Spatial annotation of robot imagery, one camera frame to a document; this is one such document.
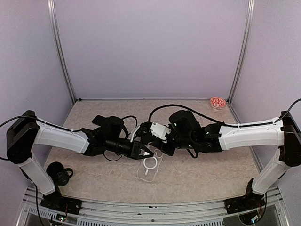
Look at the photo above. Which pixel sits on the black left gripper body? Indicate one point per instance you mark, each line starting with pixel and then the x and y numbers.
pixel 134 149

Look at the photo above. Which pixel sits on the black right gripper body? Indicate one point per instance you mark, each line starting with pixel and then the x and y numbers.
pixel 169 151

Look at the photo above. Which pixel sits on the clear magsafe phone case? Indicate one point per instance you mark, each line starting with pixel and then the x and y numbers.
pixel 149 167

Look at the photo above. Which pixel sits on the black smartphone with teal edge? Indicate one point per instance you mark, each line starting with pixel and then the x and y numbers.
pixel 147 137

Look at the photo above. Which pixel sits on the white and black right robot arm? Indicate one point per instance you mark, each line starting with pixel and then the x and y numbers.
pixel 185 132

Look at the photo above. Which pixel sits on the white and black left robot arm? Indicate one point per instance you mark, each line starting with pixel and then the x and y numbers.
pixel 28 130

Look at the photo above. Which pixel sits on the black phone with purple edge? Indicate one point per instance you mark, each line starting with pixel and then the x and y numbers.
pixel 99 121

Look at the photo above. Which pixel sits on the red patterned small bowl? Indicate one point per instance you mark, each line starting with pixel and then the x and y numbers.
pixel 217 103

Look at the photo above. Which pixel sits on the black mug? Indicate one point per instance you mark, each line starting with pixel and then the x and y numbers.
pixel 59 174

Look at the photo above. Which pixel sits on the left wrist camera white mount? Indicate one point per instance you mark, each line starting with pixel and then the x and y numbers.
pixel 138 131

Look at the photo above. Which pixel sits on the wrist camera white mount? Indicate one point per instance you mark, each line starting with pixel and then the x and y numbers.
pixel 159 131
pixel 138 131

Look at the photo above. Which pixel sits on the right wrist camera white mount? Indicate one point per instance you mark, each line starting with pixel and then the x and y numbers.
pixel 159 131

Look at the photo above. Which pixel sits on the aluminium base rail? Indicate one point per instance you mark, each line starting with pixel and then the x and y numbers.
pixel 102 213

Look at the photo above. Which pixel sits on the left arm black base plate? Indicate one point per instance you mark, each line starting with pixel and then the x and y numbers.
pixel 62 204

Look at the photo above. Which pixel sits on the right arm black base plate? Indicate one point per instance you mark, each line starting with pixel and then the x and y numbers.
pixel 242 203

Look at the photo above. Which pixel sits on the right aluminium frame post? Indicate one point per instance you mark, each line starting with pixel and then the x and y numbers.
pixel 243 49

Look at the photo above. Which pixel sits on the aluminium frame post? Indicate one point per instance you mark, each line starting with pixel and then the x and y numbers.
pixel 59 49
pixel 243 49

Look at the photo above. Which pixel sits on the left aluminium frame post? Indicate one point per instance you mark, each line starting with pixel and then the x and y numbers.
pixel 59 49

